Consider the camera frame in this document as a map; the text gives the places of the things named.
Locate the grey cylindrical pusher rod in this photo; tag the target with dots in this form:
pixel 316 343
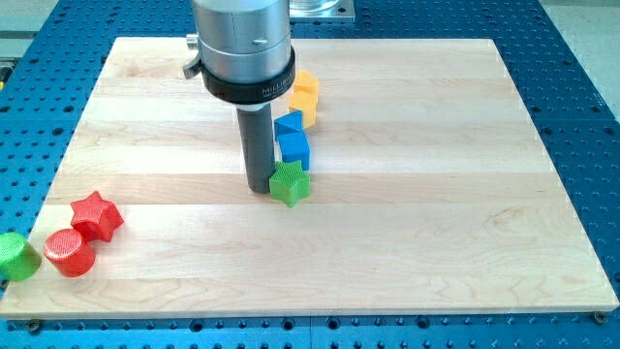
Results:
pixel 256 132

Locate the black flange ring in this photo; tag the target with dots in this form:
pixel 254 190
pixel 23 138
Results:
pixel 251 93

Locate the green star block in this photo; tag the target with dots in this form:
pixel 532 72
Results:
pixel 290 183

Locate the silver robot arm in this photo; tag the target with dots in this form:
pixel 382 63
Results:
pixel 246 58

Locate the blue cube block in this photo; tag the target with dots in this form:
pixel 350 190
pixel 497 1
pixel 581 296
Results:
pixel 295 147

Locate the red star block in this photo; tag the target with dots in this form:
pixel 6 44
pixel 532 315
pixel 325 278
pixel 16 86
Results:
pixel 96 218

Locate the blue triangle block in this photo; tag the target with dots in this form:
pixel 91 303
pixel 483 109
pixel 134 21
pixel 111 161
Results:
pixel 291 122

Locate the yellow front block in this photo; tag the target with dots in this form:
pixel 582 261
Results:
pixel 306 103

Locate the yellow block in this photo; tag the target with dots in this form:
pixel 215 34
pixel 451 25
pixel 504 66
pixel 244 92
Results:
pixel 305 82
pixel 306 103

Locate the yellow rear block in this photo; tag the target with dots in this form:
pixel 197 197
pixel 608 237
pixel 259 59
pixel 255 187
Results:
pixel 305 82

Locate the wooden board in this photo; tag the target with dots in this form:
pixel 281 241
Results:
pixel 431 193

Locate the red cylinder block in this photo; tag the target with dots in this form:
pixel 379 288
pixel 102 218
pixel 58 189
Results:
pixel 69 253

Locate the green cylinder block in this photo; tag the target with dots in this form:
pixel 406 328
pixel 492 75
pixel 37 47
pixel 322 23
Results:
pixel 19 259

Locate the transparent acrylic base plate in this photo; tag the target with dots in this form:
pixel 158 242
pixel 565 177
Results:
pixel 322 10

